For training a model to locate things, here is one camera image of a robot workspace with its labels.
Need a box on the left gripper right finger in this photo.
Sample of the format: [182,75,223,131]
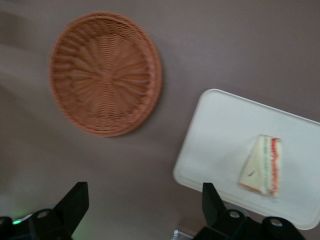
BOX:
[194,182,252,240]

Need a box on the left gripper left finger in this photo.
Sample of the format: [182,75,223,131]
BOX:
[27,181,90,240]

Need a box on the triangular sandwich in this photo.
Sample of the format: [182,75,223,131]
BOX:
[237,134,284,199]

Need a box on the cream plastic tray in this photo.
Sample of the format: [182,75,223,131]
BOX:
[172,88,320,231]

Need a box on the round brown wicker basket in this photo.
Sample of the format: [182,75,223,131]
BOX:
[48,10,164,138]

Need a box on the clear acrylic bottle rack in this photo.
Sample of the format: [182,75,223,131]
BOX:
[172,229,199,240]

